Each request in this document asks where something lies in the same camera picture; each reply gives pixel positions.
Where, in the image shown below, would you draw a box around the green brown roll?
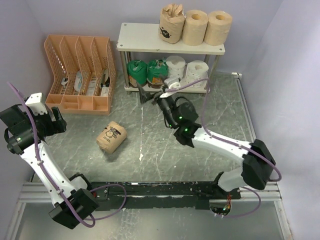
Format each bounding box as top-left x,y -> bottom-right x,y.
126,60 -> 147,88
147,59 -> 168,89

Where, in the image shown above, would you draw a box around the white dotted paper roll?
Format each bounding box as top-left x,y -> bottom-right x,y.
180,60 -> 209,87
165,55 -> 186,80

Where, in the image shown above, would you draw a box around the kraft toilet paper roll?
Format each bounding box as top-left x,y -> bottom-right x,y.
158,3 -> 186,44
96,121 -> 127,154

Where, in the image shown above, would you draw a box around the plain brown paper roll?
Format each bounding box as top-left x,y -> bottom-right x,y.
182,9 -> 208,46
204,10 -> 233,46

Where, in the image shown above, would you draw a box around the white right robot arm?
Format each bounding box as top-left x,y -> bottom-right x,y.
137,77 -> 276,199

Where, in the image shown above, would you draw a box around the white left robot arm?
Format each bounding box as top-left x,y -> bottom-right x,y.
0,104 -> 99,230

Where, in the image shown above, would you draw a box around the white two-tier shelf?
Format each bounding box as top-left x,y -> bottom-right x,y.
116,22 -> 226,95

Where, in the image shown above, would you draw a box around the papers in organizer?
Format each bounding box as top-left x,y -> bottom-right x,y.
61,68 -> 111,97

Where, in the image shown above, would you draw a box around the orange plastic file organizer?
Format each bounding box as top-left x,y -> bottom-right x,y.
44,34 -> 117,115

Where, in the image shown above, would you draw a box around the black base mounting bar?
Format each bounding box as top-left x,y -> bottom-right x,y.
91,181 -> 241,211

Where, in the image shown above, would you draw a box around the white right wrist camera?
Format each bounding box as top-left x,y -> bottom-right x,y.
163,76 -> 181,95

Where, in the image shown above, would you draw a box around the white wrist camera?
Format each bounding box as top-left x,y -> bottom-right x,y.
25,92 -> 48,116
163,76 -> 181,95

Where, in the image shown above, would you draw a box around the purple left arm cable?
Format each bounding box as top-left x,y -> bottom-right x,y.
6,81 -> 128,229

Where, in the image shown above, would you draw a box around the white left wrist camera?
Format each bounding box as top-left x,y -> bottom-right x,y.
25,92 -> 48,116

